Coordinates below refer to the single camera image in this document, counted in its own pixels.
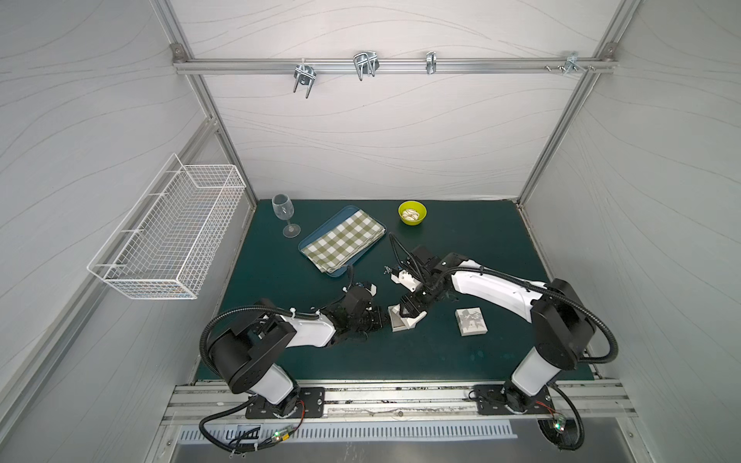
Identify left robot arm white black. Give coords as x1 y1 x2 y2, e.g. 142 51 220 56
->
198 269 391 456

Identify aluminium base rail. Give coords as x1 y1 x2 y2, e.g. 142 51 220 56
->
161 379 638 426

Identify blue rectangular tray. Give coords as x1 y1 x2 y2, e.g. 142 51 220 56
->
297 204 387 279

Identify white slotted cable duct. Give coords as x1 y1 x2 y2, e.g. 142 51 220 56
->
206 420 517 444

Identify clear wine glass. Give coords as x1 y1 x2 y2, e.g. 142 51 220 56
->
271 194 301 238

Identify yellow-green plastic bowl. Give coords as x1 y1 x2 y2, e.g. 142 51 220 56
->
398 201 428 226

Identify white striped item in bowl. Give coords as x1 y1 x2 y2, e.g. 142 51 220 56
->
401 208 420 222

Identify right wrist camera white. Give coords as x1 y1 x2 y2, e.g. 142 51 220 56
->
391 270 422 292

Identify green checked cloth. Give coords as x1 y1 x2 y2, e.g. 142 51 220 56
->
301 209 386 274

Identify white wire basket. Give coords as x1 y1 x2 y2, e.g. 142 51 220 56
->
87 154 246 300

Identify grey necklace display card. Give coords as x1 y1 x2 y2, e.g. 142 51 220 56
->
401 311 428 329

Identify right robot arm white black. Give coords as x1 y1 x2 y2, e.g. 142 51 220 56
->
389 235 619 451

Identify metal clamp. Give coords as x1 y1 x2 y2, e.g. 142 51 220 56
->
544 52 597 75
426 51 437 75
352 51 379 81
293 63 318 98

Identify white jewelry box base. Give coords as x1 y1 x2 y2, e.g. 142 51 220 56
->
388 305 414 332

